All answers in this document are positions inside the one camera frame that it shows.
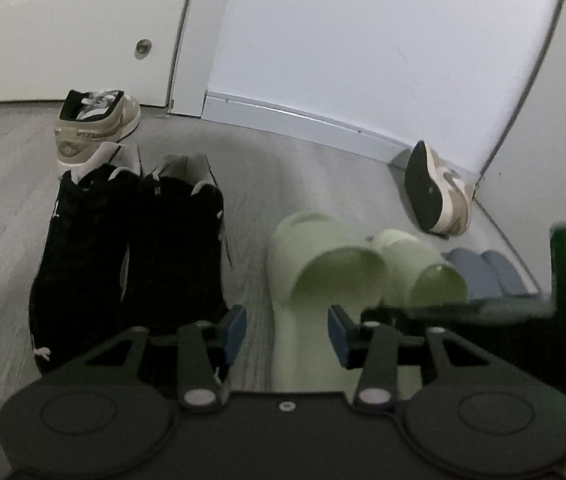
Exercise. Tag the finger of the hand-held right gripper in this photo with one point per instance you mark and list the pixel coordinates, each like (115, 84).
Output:
(463, 311)

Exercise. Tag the black sneaker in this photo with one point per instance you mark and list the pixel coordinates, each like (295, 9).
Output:
(83, 240)
(178, 240)

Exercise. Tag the light green slide sandal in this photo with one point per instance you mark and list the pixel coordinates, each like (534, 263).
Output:
(303, 260)
(403, 255)

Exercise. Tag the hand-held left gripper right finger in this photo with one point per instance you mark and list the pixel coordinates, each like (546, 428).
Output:
(339, 335)

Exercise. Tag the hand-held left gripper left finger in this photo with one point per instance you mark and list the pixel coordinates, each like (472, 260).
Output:
(235, 330)

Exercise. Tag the grey slide sandal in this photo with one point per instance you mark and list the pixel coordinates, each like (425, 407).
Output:
(505, 272)
(463, 265)

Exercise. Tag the white door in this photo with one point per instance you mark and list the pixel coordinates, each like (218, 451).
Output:
(63, 20)

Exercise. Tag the beige sneaker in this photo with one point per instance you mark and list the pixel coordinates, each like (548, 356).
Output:
(98, 125)
(453, 200)

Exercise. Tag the round metal door knob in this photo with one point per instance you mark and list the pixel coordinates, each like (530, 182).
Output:
(143, 46)

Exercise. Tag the white cabinet panel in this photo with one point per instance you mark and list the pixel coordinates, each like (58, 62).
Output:
(553, 135)

